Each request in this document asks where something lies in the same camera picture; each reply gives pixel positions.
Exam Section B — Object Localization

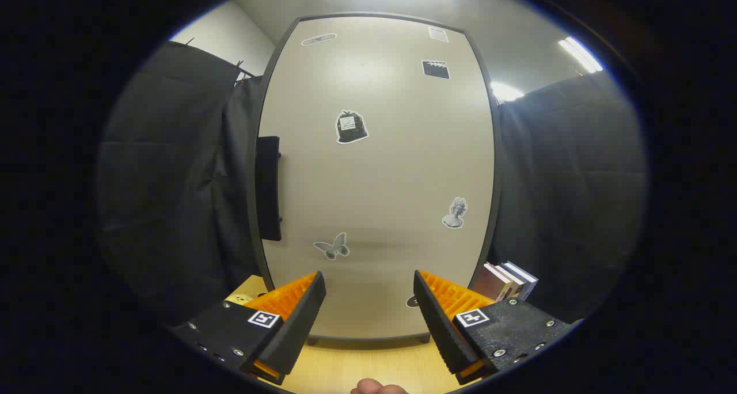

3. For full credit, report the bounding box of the black door handle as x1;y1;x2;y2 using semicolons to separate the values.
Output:
255;136;283;242

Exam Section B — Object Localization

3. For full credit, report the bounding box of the ceiling light panel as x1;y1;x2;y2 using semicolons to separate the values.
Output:
557;36;604;74
491;81;526;103

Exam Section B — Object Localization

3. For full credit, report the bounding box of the dark grey cabinet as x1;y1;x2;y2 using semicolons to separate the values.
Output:
248;11;503;346

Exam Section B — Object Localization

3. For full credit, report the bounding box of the black backdrop cloth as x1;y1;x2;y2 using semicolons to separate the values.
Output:
95;40;648;325

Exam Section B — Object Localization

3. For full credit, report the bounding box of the grey blue book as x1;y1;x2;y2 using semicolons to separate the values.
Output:
501;260;540;300

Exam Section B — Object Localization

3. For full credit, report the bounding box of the white book red print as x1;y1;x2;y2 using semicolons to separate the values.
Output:
494;263;526;300

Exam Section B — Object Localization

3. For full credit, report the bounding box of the yellow plush toy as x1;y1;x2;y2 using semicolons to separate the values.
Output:
226;291;269;306

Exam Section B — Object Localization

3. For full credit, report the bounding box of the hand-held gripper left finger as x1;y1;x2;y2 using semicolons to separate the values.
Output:
170;270;327;386

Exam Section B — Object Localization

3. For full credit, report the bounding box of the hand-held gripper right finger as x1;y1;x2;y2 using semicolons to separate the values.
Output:
413;269;576;386

